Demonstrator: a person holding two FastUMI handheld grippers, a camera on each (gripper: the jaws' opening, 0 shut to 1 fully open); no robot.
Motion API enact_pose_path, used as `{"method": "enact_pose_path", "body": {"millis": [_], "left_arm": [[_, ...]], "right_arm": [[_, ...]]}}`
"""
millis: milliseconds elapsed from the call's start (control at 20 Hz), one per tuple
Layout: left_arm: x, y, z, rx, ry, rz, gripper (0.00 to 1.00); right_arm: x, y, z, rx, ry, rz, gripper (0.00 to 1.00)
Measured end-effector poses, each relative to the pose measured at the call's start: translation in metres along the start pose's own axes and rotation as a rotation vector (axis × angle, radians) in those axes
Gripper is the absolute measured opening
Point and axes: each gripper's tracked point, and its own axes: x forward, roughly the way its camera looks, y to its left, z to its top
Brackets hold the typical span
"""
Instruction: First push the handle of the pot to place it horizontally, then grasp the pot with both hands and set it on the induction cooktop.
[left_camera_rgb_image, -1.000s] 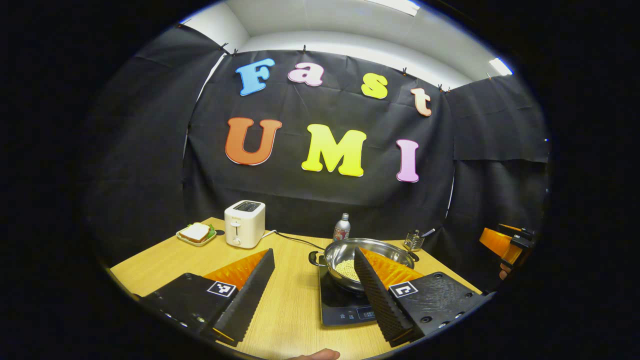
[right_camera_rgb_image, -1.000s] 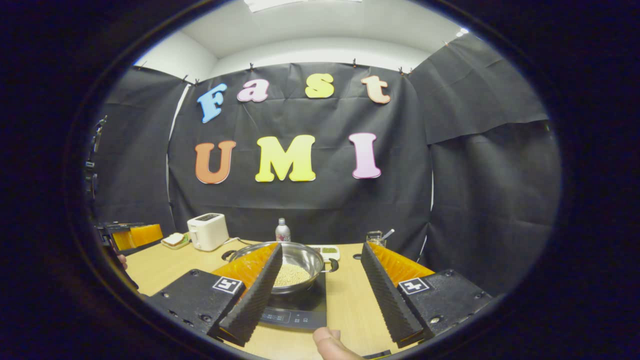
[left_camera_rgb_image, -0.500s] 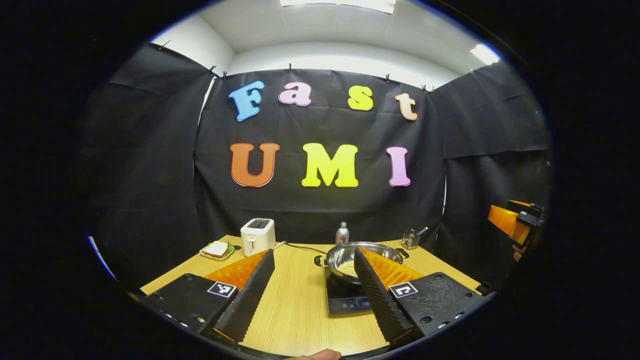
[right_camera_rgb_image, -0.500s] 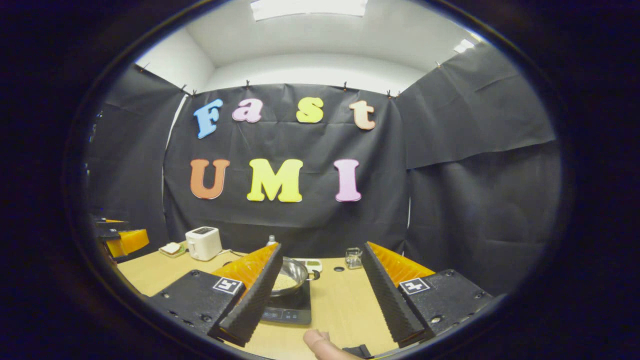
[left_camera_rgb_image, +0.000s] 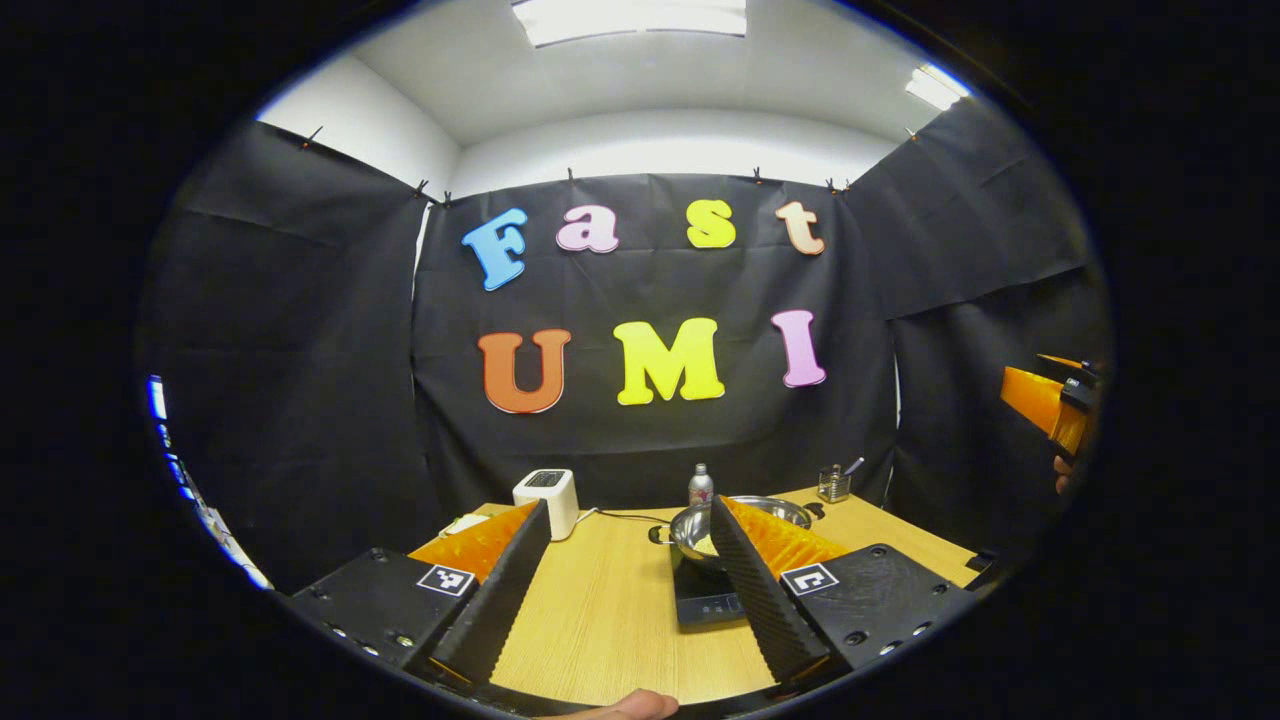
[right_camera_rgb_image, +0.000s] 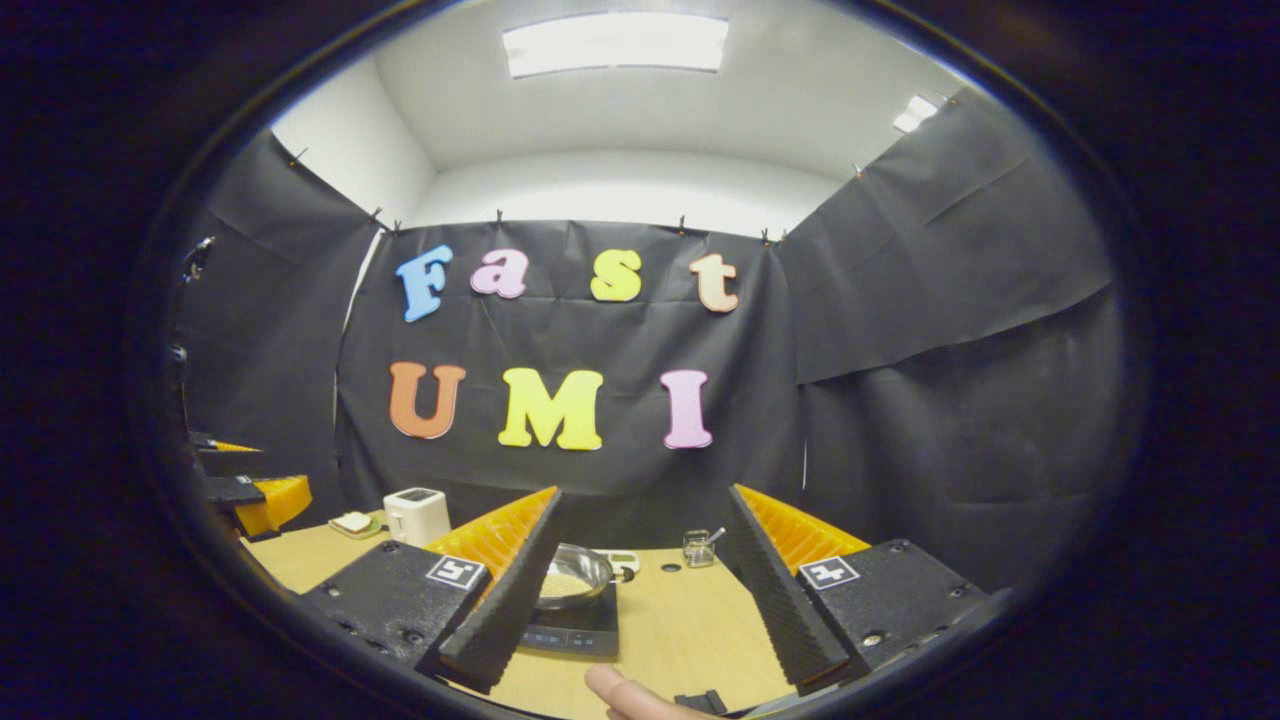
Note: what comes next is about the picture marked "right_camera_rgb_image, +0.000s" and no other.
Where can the black induction cooktop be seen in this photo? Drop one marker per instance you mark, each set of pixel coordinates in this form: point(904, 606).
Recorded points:
point(575, 630)

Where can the row of small backdrop clips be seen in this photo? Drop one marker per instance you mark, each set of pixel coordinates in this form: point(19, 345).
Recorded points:
point(499, 217)

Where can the white toaster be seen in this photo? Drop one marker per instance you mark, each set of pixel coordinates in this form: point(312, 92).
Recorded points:
point(415, 518)

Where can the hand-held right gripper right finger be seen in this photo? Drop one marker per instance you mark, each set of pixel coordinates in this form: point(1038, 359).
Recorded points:
point(775, 600)

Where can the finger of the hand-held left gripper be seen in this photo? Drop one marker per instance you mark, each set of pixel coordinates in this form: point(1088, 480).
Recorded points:
point(275, 500)
point(215, 444)

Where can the white compartment spice tray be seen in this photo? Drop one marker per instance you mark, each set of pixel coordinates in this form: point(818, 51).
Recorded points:
point(622, 560)

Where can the sandwich with lettuce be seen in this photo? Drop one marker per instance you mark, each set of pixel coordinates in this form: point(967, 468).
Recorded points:
point(353, 521)

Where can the small ceiling light panel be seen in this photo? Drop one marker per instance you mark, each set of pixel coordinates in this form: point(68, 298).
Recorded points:
point(915, 113)

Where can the large ceiling light panel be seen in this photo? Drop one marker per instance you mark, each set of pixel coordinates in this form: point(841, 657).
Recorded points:
point(615, 43)

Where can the glass jar with spoon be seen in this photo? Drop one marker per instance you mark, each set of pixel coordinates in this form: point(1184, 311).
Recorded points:
point(698, 550)

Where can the pile of soybeans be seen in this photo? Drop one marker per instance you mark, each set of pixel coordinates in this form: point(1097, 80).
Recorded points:
point(565, 584)

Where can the white rectangular sandwich tray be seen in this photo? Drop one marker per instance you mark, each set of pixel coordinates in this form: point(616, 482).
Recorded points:
point(372, 532)

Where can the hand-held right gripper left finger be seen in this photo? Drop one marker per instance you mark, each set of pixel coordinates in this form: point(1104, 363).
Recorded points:
point(510, 600)

